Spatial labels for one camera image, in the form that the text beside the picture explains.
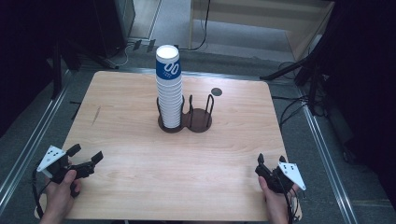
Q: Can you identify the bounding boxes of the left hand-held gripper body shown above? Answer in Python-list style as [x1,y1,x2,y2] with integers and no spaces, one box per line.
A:
[36,145,96,199]

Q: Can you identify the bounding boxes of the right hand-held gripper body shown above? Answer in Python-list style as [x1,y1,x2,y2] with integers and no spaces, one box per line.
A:
[255,161,306,194]

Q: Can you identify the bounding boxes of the dark brown cup holder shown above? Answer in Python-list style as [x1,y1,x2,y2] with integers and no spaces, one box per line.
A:
[156,93,216,134]

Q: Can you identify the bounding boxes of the stack of paper cups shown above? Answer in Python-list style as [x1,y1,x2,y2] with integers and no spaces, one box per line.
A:
[155,44,184,130]

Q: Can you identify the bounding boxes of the person's right hand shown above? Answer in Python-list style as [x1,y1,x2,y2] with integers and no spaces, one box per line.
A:
[258,175,299,224]

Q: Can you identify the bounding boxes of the person's left hand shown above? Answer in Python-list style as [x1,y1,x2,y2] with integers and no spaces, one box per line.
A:
[39,169,82,224]

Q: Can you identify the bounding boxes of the black stand leg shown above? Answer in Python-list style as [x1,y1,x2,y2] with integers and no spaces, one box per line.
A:
[50,39,82,101]

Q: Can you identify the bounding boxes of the black metal stand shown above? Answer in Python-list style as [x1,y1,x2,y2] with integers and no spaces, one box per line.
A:
[260,31,332,117]

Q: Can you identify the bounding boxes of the black curtain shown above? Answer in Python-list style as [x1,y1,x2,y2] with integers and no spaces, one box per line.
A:
[323,0,396,202]
[0,0,95,138]

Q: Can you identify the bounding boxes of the black cabinet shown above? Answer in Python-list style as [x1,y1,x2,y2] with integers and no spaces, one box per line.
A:
[92,0,136,59]

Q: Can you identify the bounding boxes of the metal floor rail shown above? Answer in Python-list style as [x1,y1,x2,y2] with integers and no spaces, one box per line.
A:
[298,89,360,224]
[0,70,72,214]

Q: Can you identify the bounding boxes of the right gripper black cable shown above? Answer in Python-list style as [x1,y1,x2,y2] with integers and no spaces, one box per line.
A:
[281,176,303,224]

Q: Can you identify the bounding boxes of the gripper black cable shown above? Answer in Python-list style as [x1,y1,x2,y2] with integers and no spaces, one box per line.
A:
[31,169,52,219]
[281,176,303,224]

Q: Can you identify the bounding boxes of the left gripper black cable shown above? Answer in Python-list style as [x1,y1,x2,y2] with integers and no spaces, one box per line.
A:
[31,169,52,219]

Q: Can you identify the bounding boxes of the black floor cables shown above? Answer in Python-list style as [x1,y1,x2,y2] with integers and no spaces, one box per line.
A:
[271,94,313,129]

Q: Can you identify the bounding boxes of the white floor cable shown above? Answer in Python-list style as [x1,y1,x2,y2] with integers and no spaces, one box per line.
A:
[115,42,135,68]

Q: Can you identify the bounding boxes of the light wooden shelf frame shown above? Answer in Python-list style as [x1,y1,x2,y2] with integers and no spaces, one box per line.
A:
[188,0,336,63]

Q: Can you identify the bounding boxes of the black hanging cable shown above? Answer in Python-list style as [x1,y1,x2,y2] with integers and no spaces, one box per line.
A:
[186,0,212,52]

